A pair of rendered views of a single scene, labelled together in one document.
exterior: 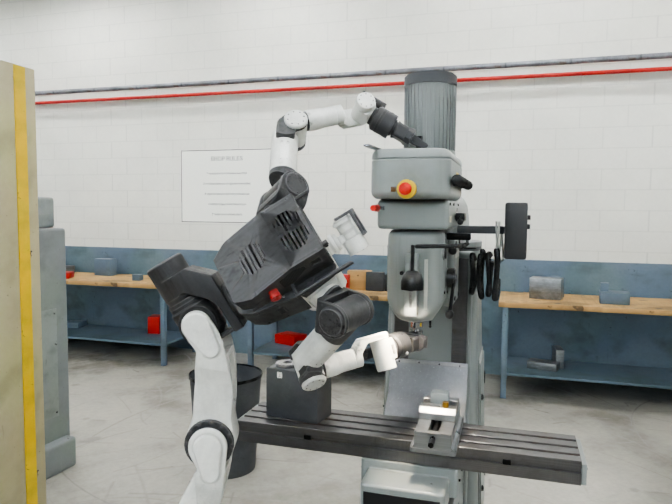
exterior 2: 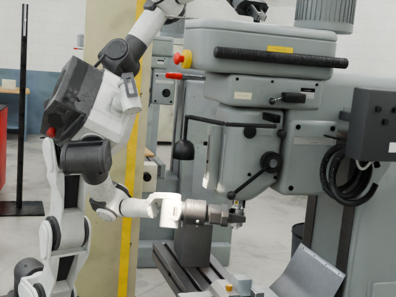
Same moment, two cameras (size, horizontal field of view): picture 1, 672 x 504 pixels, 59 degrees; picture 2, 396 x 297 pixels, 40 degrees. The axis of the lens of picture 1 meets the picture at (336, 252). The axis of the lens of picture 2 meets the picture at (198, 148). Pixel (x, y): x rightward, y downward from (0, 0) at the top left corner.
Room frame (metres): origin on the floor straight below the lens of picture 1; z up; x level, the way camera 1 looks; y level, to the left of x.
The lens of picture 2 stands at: (0.88, -1.67, 1.78)
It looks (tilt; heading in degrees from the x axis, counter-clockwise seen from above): 10 degrees down; 53
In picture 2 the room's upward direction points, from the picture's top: 5 degrees clockwise
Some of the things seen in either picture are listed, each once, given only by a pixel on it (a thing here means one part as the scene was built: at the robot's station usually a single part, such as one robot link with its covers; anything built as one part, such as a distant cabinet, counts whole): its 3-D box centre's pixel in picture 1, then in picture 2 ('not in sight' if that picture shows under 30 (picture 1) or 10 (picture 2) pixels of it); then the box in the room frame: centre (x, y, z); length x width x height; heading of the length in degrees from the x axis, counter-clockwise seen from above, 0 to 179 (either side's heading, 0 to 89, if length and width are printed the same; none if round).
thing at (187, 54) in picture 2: (406, 189); (186, 59); (1.87, -0.22, 1.76); 0.06 x 0.02 x 0.06; 73
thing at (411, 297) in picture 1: (411, 284); (212, 157); (1.99, -0.25, 1.45); 0.04 x 0.04 x 0.21; 73
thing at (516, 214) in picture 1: (517, 230); (385, 125); (2.28, -0.69, 1.62); 0.20 x 0.09 x 0.21; 163
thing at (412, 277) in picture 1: (412, 279); (184, 148); (1.88, -0.24, 1.47); 0.07 x 0.07 x 0.06
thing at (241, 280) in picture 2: (440, 399); (240, 284); (2.07, -0.37, 1.02); 0.06 x 0.05 x 0.06; 74
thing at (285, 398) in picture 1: (298, 389); (192, 235); (2.23, 0.14, 1.01); 0.22 x 0.12 x 0.20; 65
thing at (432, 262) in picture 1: (417, 273); (244, 150); (2.10, -0.29, 1.47); 0.21 x 0.19 x 0.32; 73
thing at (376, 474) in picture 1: (413, 466); not in sight; (2.09, -0.29, 0.77); 0.50 x 0.35 x 0.12; 163
